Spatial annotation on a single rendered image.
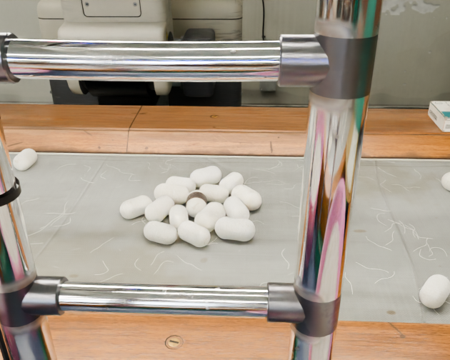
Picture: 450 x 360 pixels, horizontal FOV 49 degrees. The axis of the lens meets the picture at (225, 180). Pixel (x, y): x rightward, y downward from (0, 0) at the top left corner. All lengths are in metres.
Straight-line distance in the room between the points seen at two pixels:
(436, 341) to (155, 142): 0.41
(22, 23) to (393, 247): 2.44
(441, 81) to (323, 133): 2.58
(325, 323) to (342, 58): 0.13
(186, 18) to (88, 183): 0.84
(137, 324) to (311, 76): 0.22
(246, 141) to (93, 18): 0.59
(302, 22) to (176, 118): 1.90
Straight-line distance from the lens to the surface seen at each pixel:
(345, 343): 0.34
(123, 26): 1.09
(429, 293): 0.41
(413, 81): 2.72
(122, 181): 0.57
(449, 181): 0.58
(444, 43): 2.72
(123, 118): 0.69
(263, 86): 2.55
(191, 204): 0.49
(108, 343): 0.35
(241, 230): 0.45
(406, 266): 0.46
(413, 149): 0.66
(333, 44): 0.18
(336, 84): 0.19
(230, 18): 1.34
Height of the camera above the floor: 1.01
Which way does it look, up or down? 29 degrees down
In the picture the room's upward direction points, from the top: straight up
